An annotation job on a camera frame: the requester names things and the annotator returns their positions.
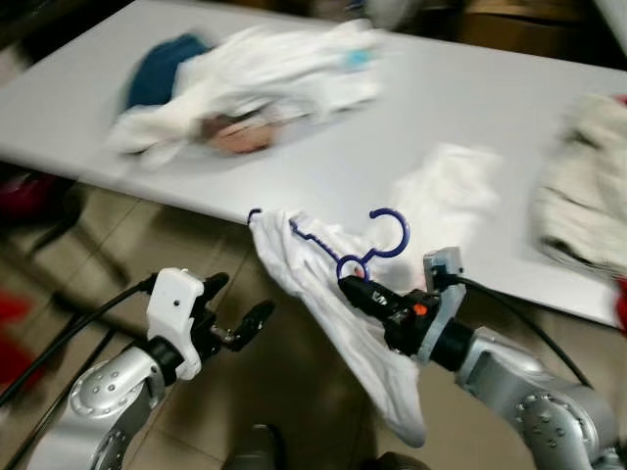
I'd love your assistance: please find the white shirt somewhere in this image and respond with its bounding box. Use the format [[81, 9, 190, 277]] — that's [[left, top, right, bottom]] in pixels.
[[250, 211, 432, 448]]

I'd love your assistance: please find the purple clothes hanger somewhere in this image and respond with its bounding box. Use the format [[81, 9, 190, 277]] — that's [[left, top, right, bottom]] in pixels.
[[247, 208, 410, 285]]

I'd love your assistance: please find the crumpled white garment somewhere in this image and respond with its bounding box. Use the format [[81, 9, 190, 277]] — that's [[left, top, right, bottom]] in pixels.
[[392, 144, 504, 267]]

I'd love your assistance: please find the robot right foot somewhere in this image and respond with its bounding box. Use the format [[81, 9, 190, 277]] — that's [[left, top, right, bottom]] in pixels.
[[375, 450, 432, 470]]

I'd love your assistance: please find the red garment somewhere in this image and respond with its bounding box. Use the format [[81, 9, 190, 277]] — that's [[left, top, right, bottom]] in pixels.
[[614, 277, 627, 332]]

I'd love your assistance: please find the tan brown cloth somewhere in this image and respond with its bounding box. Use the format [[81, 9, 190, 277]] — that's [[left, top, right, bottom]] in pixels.
[[201, 111, 277, 156]]

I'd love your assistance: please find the dark red blurry object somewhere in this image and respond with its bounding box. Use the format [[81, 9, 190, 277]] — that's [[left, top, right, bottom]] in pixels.
[[0, 168, 62, 228]]

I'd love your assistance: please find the dark blue garment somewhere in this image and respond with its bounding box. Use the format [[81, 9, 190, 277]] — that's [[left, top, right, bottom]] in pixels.
[[125, 32, 212, 111]]

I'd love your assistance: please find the beige garment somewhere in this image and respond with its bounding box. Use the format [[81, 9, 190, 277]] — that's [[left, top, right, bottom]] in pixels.
[[534, 94, 627, 277]]

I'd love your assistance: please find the cream white garment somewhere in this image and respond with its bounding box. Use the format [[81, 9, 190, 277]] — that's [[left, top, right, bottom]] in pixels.
[[106, 20, 385, 169]]

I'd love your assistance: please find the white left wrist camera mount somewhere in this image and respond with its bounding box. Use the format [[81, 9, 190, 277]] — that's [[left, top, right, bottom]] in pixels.
[[147, 268, 205, 381]]

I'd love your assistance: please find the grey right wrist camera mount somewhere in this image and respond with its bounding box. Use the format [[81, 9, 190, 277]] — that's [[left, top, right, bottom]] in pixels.
[[421, 247, 467, 361]]

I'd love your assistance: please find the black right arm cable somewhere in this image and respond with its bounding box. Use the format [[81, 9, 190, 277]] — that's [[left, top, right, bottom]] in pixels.
[[453, 276, 594, 388]]

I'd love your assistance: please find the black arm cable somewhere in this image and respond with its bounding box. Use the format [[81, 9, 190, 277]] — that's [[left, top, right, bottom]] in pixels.
[[453, 276, 594, 388], [0, 279, 158, 407]]

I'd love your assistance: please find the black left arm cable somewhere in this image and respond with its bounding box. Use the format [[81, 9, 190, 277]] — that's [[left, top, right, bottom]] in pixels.
[[0, 279, 158, 407]]

